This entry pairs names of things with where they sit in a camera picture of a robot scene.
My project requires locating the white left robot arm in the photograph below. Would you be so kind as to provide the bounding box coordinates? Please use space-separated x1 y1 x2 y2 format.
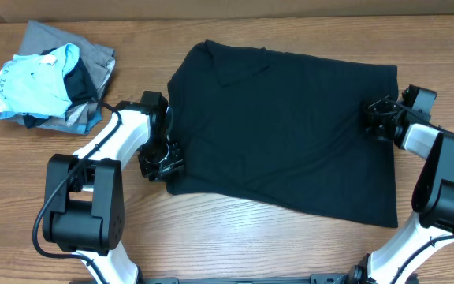
32 93 184 283

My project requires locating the black garment in pile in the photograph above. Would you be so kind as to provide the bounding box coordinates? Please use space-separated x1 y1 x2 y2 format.
23 58 98 129

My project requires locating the light blue shirt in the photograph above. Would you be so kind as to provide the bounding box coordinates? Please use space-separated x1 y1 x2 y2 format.
0 43 80 120

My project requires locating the grey folded garment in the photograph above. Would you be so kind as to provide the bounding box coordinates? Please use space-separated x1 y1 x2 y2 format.
18 21 116 134

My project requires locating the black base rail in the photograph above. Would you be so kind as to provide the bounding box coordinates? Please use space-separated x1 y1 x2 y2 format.
136 273 348 284

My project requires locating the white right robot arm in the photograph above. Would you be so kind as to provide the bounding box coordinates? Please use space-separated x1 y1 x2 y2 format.
338 90 454 283

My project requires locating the black t-shirt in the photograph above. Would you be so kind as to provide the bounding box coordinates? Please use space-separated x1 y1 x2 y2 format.
167 40 398 228

